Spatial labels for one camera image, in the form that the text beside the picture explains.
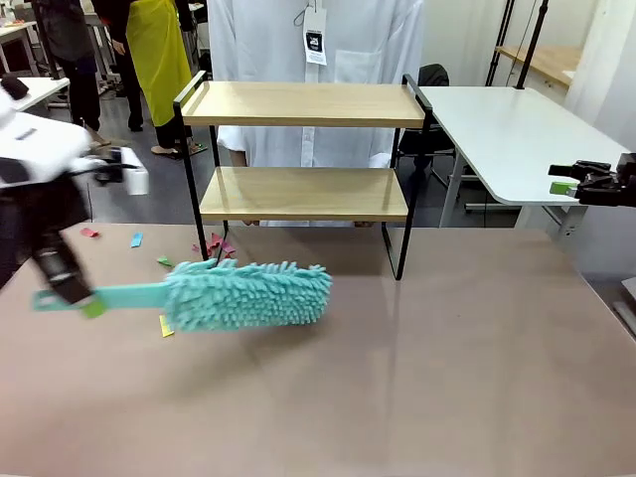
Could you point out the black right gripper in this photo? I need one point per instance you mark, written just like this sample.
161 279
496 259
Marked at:
608 186

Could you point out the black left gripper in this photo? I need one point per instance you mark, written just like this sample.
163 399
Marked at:
49 223

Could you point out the teal microfiber duster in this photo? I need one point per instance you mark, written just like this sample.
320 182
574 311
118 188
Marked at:
248 298

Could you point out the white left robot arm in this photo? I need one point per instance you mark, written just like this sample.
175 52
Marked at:
45 144

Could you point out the lab coat person's right hand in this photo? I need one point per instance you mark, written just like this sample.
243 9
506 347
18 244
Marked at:
238 158

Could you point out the large white side table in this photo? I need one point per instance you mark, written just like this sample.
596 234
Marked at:
507 129

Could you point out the blue paper scrap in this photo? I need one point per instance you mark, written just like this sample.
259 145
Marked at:
136 240

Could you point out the yellow paper scrap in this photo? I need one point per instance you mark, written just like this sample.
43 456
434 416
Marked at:
167 326

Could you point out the green paper scrap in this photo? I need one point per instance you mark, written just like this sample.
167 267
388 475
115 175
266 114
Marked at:
165 261

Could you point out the wooden background desk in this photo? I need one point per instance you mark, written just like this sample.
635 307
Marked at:
546 62

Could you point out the small red paper scrap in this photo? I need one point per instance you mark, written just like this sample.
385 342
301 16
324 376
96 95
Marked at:
198 248

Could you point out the grey metal mounting plate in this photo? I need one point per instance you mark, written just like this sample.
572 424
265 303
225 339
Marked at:
626 303

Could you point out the pink paper scrap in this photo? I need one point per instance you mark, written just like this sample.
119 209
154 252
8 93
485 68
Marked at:
214 240

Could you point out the large red paper scrap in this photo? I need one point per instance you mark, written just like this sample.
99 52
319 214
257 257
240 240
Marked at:
226 247

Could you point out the black office chair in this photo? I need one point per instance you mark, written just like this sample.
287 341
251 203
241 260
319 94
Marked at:
432 77

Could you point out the small white side table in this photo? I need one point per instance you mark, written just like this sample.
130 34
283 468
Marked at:
45 89

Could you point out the black bag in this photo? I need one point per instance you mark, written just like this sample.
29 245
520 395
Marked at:
15 87

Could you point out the person in dark clothes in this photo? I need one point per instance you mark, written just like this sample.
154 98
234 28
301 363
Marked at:
74 49

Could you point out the person in yellow apron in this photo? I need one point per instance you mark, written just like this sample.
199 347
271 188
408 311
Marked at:
159 59

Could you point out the thin black stand pole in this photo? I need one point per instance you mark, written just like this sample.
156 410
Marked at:
48 45

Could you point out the background work desk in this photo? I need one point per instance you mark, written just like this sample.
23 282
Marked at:
15 30

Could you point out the person in white lab coat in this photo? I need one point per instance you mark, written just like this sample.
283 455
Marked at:
263 45

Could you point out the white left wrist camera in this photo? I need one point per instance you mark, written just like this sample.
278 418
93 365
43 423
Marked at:
135 171

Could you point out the two-tier wooden shelf black frame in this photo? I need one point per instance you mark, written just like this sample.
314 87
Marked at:
303 111

